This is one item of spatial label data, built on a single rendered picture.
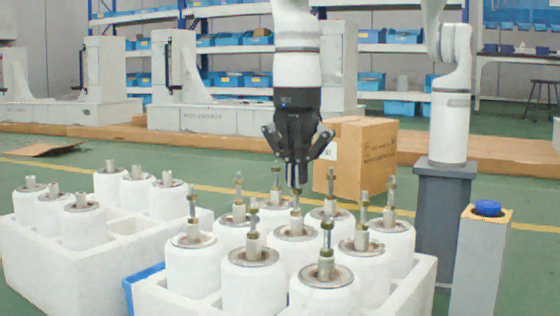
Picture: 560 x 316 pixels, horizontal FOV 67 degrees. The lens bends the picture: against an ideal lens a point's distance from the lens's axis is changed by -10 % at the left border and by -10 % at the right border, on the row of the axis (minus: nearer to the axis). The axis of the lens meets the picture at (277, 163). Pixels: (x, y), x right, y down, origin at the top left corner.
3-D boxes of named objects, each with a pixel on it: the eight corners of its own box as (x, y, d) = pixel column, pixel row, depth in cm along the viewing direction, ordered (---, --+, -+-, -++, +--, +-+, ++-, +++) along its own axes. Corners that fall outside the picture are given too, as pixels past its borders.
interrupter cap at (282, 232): (327, 238, 75) (327, 234, 75) (286, 246, 72) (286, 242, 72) (303, 224, 82) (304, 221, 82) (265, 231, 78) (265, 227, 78)
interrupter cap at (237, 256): (290, 259, 67) (290, 254, 67) (250, 274, 62) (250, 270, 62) (255, 245, 72) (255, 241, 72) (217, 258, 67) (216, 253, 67)
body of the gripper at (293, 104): (260, 81, 71) (261, 142, 73) (308, 82, 66) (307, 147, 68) (287, 80, 77) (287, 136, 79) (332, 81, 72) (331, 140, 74)
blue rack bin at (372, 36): (357, 46, 566) (357, 29, 562) (387, 46, 551) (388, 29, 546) (346, 44, 522) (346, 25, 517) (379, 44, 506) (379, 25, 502)
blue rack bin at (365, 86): (356, 88, 575) (357, 72, 571) (386, 90, 560) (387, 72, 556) (346, 90, 530) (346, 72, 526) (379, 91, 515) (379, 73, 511)
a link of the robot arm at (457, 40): (476, 25, 102) (473, 97, 106) (437, 24, 107) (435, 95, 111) (471, 21, 94) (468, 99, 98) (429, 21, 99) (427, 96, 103)
